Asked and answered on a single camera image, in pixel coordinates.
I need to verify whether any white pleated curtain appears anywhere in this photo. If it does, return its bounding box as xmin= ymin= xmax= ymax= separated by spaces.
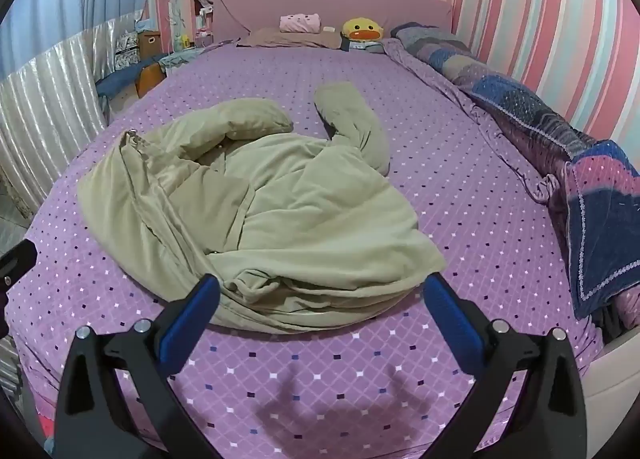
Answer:
xmin=0 ymin=11 xmax=146 ymax=220

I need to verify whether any pink headboard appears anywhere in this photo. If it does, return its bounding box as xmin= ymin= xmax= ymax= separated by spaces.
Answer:
xmin=214 ymin=0 xmax=455 ymax=40

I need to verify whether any brown pillow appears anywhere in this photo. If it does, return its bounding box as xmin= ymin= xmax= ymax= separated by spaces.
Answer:
xmin=237 ymin=28 xmax=343 ymax=50

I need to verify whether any bed with purple dotted sheet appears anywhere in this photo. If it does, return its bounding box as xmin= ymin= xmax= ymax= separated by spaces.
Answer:
xmin=5 ymin=41 xmax=606 ymax=459

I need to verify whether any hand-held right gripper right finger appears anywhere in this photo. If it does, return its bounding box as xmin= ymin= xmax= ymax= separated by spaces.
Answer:
xmin=422 ymin=271 xmax=588 ymax=459

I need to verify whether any beige padded jacket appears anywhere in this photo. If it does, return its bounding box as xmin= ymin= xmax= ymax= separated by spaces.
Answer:
xmin=76 ymin=81 xmax=447 ymax=335

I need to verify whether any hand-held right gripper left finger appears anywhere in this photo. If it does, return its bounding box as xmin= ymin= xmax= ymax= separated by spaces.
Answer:
xmin=52 ymin=274 xmax=223 ymax=459

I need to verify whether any patchwork quilt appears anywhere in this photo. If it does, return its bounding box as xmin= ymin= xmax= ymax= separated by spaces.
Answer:
xmin=382 ymin=21 xmax=640 ymax=322

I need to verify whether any blue cloth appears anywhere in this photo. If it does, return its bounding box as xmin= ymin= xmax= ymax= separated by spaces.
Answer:
xmin=95 ymin=56 xmax=166 ymax=97

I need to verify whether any black and white patterned cloth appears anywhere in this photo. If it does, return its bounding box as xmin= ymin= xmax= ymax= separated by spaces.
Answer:
xmin=115 ymin=31 xmax=140 ymax=70

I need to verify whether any nightstand with light cloth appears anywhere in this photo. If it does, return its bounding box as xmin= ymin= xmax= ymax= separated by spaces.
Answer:
xmin=160 ymin=49 xmax=221 ymax=72

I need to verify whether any brown cardboard box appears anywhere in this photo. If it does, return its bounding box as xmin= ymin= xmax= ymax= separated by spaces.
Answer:
xmin=137 ymin=30 xmax=162 ymax=60

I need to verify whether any pink rolled pillow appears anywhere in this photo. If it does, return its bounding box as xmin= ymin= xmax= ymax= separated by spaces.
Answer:
xmin=280 ymin=13 xmax=321 ymax=33

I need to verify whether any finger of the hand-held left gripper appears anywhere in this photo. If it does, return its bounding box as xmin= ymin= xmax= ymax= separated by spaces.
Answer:
xmin=0 ymin=241 xmax=38 ymax=291

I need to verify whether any yellow duck plush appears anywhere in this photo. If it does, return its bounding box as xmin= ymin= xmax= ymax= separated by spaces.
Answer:
xmin=341 ymin=17 xmax=385 ymax=44

